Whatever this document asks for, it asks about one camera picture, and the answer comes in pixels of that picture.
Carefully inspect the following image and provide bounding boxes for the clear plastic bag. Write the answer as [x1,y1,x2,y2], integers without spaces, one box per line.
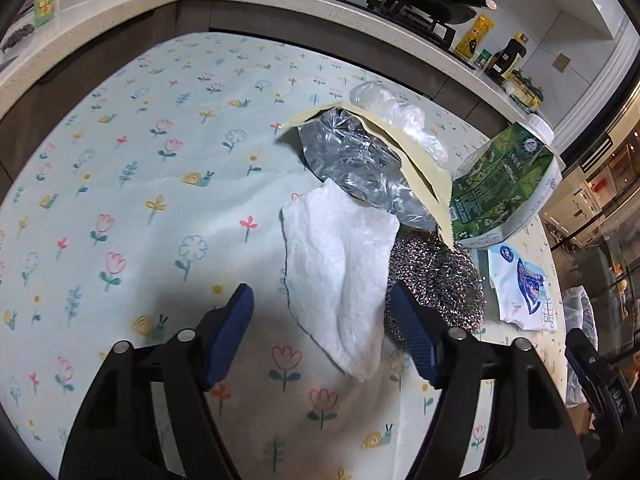
[349,81,448,163]

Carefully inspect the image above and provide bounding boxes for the green white carton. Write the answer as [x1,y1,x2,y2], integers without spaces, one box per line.
[447,115,566,250]

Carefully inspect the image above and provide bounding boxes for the floral tablecloth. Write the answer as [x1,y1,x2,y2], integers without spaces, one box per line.
[0,32,568,480]

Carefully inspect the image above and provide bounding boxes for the beige foil-lined bag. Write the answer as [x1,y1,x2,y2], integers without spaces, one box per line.
[277,101,457,251]

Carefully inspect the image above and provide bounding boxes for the blue white plastic packet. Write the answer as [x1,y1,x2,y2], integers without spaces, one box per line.
[487,242,560,333]

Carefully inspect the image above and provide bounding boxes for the steel wool scrubber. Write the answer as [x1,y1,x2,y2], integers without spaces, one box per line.
[384,230,487,343]

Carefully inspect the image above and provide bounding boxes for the trash bin with clear liner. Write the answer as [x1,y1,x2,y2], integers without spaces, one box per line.
[562,284,601,406]

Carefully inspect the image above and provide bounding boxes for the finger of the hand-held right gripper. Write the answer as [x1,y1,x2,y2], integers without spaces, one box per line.
[565,329,640,461]

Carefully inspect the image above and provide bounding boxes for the yellow bottle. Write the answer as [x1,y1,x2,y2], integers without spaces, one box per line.
[454,14,496,60]

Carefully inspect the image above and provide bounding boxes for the glass sliding door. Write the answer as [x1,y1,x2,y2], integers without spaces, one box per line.
[540,35,640,361]

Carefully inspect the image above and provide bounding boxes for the dark sauce bottle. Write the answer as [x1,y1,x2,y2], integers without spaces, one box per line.
[485,32,530,81]

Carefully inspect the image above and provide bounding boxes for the white paper towel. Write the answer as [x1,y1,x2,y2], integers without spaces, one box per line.
[281,179,401,381]

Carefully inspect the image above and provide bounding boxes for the dark scouring pad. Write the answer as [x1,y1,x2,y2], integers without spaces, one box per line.
[0,24,36,53]

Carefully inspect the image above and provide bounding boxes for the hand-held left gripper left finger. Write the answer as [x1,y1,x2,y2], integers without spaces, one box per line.
[59,282,256,480]

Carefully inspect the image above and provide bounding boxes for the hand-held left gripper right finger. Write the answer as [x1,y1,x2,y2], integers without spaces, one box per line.
[389,280,586,480]

